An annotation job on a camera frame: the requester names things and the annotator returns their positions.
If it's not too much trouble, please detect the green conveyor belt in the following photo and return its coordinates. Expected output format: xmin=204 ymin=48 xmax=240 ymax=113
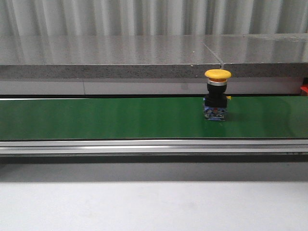
xmin=0 ymin=96 xmax=308 ymax=141

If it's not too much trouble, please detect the red plastic part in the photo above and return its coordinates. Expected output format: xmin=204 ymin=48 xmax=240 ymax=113
xmin=300 ymin=77 xmax=308 ymax=96

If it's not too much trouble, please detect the aluminium conveyor side rail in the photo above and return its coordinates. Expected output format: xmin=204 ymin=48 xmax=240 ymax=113
xmin=0 ymin=139 xmax=308 ymax=157

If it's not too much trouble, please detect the yellow mushroom push button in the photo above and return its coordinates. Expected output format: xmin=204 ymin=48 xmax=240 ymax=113
xmin=204 ymin=69 xmax=231 ymax=121

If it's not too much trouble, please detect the grey stone slab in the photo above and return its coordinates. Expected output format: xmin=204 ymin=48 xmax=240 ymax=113
xmin=0 ymin=34 xmax=308 ymax=79

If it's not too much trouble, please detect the white curtain backdrop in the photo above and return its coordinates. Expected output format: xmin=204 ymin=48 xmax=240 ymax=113
xmin=0 ymin=0 xmax=308 ymax=36

